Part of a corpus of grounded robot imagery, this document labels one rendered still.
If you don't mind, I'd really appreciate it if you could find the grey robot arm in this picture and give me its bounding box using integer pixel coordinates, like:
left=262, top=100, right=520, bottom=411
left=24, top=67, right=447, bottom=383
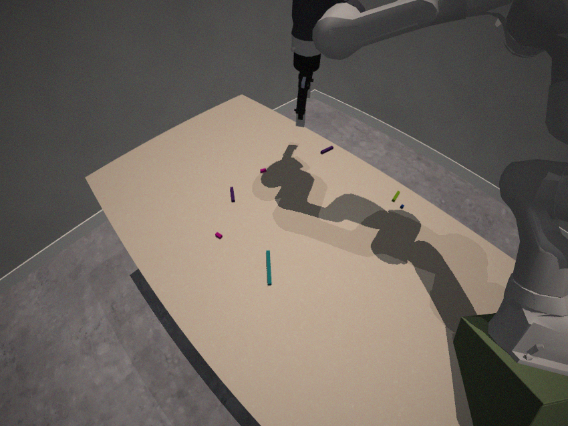
left=291, top=0, right=568, bottom=376

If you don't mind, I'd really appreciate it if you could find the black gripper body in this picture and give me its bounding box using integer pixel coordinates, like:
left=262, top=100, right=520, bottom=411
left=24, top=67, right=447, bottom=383
left=293, top=53, right=321, bottom=83

